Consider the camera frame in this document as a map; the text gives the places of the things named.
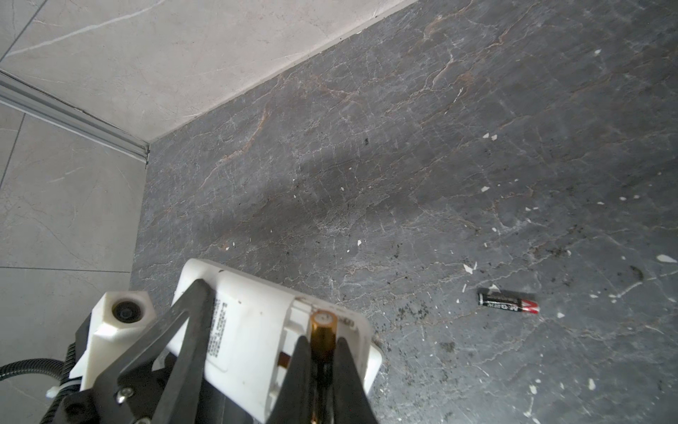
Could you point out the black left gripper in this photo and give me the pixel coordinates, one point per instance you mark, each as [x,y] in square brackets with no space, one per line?
[159,378]

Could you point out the aluminium frame profile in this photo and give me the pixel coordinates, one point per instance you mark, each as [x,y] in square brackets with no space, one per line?
[37,104]

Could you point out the red black AAA battery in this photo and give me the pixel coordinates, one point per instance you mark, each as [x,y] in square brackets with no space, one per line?
[507,303]

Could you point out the white remote control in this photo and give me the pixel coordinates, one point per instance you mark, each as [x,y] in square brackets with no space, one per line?
[254,322]

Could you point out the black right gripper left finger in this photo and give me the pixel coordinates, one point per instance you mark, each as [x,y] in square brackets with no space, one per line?
[294,403]

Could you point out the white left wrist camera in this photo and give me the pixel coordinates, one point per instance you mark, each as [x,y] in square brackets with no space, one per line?
[115,323]

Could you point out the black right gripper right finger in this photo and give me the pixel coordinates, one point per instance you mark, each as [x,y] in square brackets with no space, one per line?
[350,403]

